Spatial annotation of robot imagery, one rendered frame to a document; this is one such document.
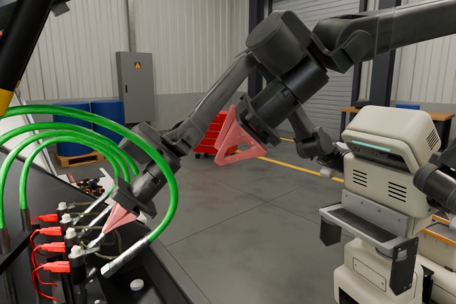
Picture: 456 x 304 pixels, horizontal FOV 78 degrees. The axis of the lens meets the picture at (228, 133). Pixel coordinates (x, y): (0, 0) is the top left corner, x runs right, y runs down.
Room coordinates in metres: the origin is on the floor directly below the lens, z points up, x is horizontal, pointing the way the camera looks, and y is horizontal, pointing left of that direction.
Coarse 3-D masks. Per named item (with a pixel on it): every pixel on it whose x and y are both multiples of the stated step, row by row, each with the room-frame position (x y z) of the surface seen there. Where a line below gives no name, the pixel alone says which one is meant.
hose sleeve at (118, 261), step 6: (138, 240) 0.45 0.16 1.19; (144, 240) 0.44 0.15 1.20; (132, 246) 0.44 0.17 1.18; (138, 246) 0.44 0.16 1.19; (144, 246) 0.44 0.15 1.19; (126, 252) 0.44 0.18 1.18; (132, 252) 0.44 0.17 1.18; (138, 252) 0.44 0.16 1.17; (120, 258) 0.43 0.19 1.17; (126, 258) 0.43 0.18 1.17; (114, 264) 0.43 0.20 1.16; (120, 264) 0.43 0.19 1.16; (114, 270) 0.43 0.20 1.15
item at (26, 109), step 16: (16, 112) 0.40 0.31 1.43; (32, 112) 0.41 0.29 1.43; (48, 112) 0.41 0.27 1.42; (64, 112) 0.42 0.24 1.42; (80, 112) 0.42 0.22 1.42; (112, 128) 0.43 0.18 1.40; (144, 144) 0.44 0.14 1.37; (160, 160) 0.45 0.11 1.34; (176, 192) 0.46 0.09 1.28; (160, 224) 0.45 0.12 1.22
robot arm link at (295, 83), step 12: (300, 60) 0.39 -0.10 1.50; (312, 60) 0.39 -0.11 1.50; (288, 72) 0.41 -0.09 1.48; (300, 72) 0.40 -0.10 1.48; (312, 72) 0.39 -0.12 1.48; (324, 72) 0.40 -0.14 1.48; (288, 84) 0.40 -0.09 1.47; (300, 84) 0.39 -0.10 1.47; (312, 84) 0.39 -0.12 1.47; (324, 84) 0.41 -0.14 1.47; (300, 96) 0.40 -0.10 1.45
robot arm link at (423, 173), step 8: (448, 152) 0.59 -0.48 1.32; (432, 160) 0.62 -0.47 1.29; (440, 160) 0.59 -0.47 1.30; (448, 160) 0.58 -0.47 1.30; (424, 168) 0.61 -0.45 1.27; (432, 168) 0.60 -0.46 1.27; (416, 176) 0.62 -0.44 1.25; (424, 176) 0.60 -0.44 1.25; (416, 184) 0.62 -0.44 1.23; (448, 200) 0.55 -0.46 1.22; (448, 208) 0.56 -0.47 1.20
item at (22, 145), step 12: (48, 132) 0.61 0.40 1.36; (60, 132) 0.62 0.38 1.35; (72, 132) 0.63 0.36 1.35; (24, 144) 0.58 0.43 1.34; (96, 144) 0.66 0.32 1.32; (12, 156) 0.57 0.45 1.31; (0, 180) 0.55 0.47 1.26; (0, 192) 0.55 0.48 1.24; (0, 204) 0.55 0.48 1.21; (0, 216) 0.55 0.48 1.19; (96, 216) 0.66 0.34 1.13; (0, 228) 0.54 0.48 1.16; (0, 240) 0.54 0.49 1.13
